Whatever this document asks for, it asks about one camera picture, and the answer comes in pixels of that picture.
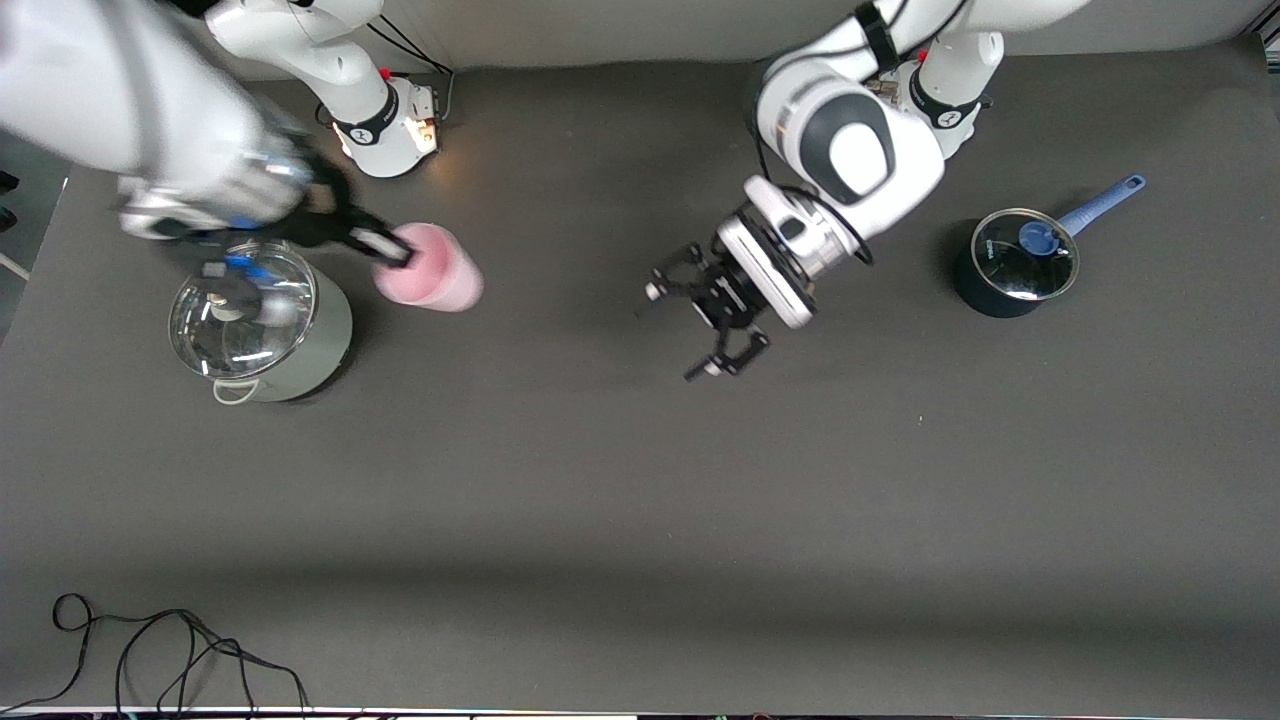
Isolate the glass lid with blue knob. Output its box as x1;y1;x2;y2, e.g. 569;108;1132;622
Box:
972;208;1081;301

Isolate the black right arm base cable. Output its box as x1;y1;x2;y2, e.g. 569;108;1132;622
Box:
365;15;456;126

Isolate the pink cup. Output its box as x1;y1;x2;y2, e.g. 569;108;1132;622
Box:
373;222;485;313

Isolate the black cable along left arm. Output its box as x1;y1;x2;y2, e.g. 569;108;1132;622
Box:
855;0;976;76

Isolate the thin black loose cable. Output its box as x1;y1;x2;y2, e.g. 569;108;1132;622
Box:
0;593;311;713

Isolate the dark grey table mat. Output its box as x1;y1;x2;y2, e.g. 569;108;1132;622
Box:
0;35;1280;713

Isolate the dark blue saucepan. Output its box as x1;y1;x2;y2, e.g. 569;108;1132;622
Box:
952;175;1148;319

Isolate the glass lid with beige knob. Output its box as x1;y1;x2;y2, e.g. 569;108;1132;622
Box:
168;243;319;381

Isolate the grey pot with loop handles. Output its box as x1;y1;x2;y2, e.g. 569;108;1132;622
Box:
168;240;353;406

